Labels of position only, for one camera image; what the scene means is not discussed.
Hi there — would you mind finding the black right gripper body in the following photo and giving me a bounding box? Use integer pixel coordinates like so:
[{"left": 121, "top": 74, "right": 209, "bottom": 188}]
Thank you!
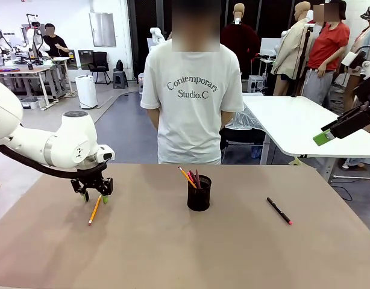
[{"left": 354, "top": 76, "right": 370, "bottom": 112}]

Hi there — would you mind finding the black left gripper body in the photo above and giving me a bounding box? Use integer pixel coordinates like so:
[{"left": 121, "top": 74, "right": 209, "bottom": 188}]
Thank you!
[{"left": 77, "top": 172, "right": 103, "bottom": 189}]

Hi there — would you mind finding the yellow pencil with pink eraser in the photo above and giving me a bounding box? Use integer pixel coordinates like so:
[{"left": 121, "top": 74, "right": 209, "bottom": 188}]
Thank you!
[
  {"left": 177, "top": 166, "right": 198, "bottom": 189},
  {"left": 88, "top": 194, "right": 102, "bottom": 226}
]

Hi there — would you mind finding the person's right forearm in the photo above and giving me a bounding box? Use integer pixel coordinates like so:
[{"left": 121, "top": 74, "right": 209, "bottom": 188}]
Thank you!
[{"left": 147, "top": 107, "right": 159, "bottom": 132}]

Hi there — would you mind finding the person's left forearm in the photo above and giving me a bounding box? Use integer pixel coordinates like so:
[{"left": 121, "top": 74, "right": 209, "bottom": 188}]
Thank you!
[{"left": 220, "top": 108, "right": 235, "bottom": 130}]

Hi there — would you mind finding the black mesh pen holder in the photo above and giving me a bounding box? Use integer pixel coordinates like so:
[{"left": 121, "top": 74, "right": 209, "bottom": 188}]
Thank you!
[{"left": 187, "top": 174, "right": 212, "bottom": 211}]

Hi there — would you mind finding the white height-adjustable table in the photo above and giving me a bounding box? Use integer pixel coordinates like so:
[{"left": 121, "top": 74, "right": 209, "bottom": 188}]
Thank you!
[{"left": 242, "top": 95, "right": 370, "bottom": 184}]

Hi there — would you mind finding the person in red shirt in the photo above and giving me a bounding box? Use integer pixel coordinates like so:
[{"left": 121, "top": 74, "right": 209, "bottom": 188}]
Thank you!
[{"left": 304, "top": 0, "right": 351, "bottom": 106}]

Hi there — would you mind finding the mannequin in beige coat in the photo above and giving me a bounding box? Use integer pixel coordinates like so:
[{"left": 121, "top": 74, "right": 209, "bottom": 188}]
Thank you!
[{"left": 271, "top": 1, "right": 314, "bottom": 96}]

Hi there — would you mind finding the white air purifier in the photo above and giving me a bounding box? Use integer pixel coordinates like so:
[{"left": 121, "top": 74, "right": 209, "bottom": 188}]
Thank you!
[{"left": 75, "top": 75, "right": 99, "bottom": 110}]

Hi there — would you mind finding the small white cabinet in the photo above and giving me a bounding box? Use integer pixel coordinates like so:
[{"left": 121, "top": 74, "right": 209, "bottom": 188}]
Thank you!
[{"left": 247, "top": 75, "right": 265, "bottom": 93}]

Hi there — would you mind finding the dark grey step stool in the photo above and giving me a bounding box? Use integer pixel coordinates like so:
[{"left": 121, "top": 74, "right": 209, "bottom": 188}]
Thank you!
[{"left": 113, "top": 69, "right": 130, "bottom": 90}]

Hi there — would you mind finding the person in white T-shirt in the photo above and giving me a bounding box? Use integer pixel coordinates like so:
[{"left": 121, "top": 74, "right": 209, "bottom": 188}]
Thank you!
[{"left": 139, "top": 0, "right": 245, "bottom": 165}]

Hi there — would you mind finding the clear plastic sheet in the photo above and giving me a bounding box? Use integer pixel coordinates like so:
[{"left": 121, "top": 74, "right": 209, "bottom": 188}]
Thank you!
[{"left": 222, "top": 110, "right": 266, "bottom": 131}]

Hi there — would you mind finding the black office chair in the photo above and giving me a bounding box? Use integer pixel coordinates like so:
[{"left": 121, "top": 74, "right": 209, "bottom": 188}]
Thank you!
[{"left": 87, "top": 51, "right": 112, "bottom": 85}]

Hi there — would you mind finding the white background work table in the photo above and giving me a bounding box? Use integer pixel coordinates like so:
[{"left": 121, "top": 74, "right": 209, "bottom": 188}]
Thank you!
[{"left": 0, "top": 56, "right": 74, "bottom": 109}]

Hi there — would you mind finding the mannequin in dark red top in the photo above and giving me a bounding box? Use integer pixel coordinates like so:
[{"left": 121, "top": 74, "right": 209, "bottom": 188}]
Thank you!
[{"left": 220, "top": 2, "right": 262, "bottom": 79}]

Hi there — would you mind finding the person in black shirt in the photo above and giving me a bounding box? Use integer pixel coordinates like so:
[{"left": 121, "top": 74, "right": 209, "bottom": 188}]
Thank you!
[{"left": 42, "top": 23, "right": 70, "bottom": 58}]

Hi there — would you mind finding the white humanoid background robot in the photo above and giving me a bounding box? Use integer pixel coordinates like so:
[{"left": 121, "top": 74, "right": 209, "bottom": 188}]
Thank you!
[{"left": 20, "top": 12, "right": 51, "bottom": 66}]

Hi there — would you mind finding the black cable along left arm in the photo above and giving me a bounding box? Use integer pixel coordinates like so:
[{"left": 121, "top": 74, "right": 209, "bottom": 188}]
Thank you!
[{"left": 0, "top": 144, "right": 109, "bottom": 181}]

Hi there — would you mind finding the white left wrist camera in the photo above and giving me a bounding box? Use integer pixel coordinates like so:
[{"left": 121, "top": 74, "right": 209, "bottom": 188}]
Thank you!
[{"left": 96, "top": 144, "right": 116, "bottom": 162}]

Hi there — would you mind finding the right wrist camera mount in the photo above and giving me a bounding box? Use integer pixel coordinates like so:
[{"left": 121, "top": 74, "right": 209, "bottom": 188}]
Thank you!
[{"left": 341, "top": 50, "right": 366, "bottom": 75}]

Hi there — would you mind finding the grey wall panel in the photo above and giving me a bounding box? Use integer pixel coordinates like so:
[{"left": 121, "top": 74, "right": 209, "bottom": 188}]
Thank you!
[{"left": 89, "top": 12, "right": 117, "bottom": 48}]

